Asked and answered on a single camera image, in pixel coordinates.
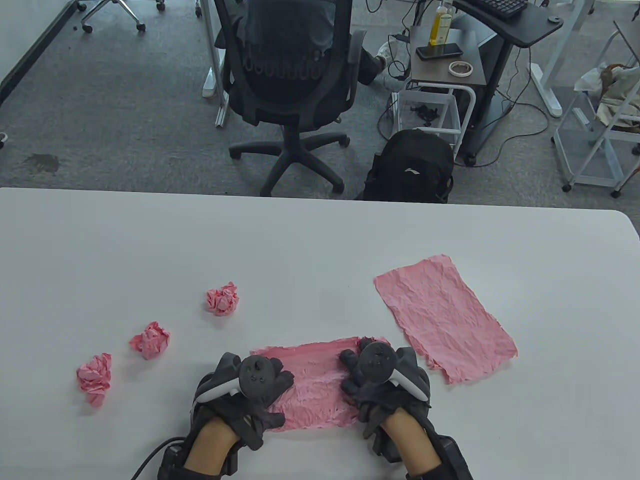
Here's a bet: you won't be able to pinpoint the black backpack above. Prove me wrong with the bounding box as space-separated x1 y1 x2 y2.
362 129 455 203

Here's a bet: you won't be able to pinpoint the black floor cable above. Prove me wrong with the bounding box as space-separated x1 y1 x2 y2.
467 47 551 168

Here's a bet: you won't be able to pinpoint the person's right forearm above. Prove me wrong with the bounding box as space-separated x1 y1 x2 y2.
380 407 443 476

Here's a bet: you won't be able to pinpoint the clear bottle yellow liquid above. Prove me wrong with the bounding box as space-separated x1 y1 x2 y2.
429 0 455 47

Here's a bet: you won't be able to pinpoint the pink paper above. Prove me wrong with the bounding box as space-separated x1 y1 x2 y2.
129 321 171 361
373 254 519 386
249 336 391 432
205 281 240 316
76 353 113 408

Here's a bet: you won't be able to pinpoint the white wheeled cart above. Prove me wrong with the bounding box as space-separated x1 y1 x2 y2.
552 20 640 198

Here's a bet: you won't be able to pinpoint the black wrist rig cable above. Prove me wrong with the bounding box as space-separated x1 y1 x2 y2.
130 436 187 480

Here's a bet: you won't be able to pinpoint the grey white side table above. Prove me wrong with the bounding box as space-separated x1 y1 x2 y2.
392 25 488 161

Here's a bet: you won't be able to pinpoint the black clamp parts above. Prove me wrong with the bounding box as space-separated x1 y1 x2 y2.
410 102 441 126

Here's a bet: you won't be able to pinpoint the black smartphone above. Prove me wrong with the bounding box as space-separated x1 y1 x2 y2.
416 43 464 62

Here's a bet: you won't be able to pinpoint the person's left hand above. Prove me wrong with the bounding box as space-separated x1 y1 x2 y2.
190 352 296 451

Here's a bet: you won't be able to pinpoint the person's left forearm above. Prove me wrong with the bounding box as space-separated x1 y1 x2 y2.
182 417 241 473

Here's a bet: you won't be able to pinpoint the black standing desk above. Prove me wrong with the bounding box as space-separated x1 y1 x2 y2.
452 0 565 168

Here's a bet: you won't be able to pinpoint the person's right hand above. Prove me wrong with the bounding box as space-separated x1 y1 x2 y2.
339 337 432 440

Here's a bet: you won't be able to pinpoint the black keyboard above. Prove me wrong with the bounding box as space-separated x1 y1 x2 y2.
470 0 530 20

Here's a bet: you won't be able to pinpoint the silver chair base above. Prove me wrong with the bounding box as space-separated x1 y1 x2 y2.
75 0 167 34

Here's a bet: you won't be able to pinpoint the black white tracking controller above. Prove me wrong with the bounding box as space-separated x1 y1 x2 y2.
357 340 431 403
194 355 282 405

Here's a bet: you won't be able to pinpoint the beige cloth bundle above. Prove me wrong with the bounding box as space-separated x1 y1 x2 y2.
574 62 640 133

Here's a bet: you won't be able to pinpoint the black mesh office chair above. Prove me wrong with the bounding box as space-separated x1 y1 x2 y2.
212 0 368 197

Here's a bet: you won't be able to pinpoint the white desk leg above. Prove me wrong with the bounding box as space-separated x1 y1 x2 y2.
530 0 588 118
199 0 232 129

